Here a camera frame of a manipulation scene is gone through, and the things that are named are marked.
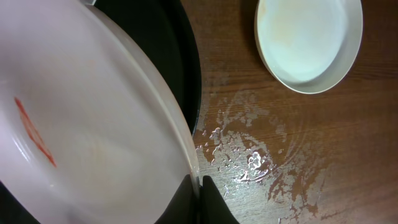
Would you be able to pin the white plate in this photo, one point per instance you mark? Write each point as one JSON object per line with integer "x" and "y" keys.
{"x": 308, "y": 45}

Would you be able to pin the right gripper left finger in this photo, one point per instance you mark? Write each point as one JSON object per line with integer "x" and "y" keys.
{"x": 182, "y": 208}

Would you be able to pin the round black tray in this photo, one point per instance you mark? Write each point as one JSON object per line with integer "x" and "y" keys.
{"x": 168, "y": 56}

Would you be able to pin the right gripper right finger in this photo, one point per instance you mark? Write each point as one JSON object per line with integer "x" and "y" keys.
{"x": 213, "y": 208}

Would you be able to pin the pale pink plate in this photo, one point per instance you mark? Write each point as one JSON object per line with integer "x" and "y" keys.
{"x": 93, "y": 118}

